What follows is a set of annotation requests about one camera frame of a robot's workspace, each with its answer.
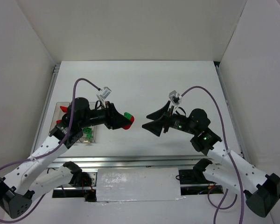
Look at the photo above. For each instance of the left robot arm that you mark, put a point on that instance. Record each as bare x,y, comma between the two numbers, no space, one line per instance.
30,179

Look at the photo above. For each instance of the aluminium rail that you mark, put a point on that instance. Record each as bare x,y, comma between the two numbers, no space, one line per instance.
129,162

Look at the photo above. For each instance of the red curved lego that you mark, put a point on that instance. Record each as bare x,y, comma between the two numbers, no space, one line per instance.
64,109

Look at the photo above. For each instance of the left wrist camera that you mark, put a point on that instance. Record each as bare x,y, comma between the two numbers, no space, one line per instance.
103,94

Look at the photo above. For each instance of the clear container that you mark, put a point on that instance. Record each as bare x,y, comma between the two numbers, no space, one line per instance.
94,132
58,114

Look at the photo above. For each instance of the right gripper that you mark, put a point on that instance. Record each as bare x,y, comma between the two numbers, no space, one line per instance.
167,122

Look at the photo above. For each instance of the green rounded lego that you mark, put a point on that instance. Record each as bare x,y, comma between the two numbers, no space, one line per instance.
127,115

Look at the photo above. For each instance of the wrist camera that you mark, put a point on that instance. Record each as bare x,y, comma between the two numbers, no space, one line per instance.
175,98
103,94

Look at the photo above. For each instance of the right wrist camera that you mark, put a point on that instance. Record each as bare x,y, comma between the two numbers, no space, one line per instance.
175,98

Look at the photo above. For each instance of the clear container left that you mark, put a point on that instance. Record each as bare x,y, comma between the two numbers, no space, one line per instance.
58,114

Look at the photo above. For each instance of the clear container right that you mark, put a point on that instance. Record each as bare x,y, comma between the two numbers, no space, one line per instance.
94,132

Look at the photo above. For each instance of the red and green round lego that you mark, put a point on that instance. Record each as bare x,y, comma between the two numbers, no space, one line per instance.
131,119

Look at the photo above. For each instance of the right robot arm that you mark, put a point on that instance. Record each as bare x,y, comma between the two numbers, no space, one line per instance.
223,166

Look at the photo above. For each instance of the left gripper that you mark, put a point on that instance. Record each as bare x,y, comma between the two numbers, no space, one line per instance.
108,115

